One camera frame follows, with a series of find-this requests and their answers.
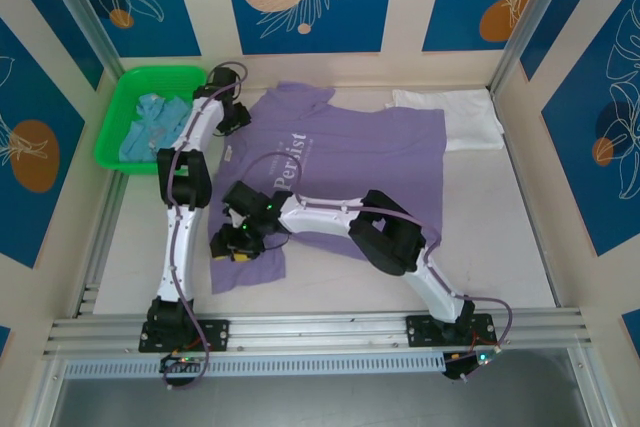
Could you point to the purple t-shirt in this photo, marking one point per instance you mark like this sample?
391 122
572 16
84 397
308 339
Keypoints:
360 147

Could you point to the white t-shirt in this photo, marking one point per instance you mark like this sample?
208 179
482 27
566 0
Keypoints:
470 117

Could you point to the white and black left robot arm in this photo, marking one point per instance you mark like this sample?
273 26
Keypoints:
180 247

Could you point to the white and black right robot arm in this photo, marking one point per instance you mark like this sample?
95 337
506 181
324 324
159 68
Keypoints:
320 219

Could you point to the light blue t-shirt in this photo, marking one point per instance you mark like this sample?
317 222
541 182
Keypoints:
150 132

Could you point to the green plastic basket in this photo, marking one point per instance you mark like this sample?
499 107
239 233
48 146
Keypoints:
112 117

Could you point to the aluminium frame rail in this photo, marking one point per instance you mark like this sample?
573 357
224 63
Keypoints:
310 332

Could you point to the blue floral wall panel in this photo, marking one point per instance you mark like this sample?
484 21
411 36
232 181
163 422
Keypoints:
45 12
165 22
590 172
570 2
455 7
30 97
310 32

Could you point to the aluminium side rail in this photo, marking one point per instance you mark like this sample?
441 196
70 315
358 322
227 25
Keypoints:
97 257

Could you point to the aluminium frame post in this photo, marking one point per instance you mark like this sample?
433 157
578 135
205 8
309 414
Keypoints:
80 2
530 17

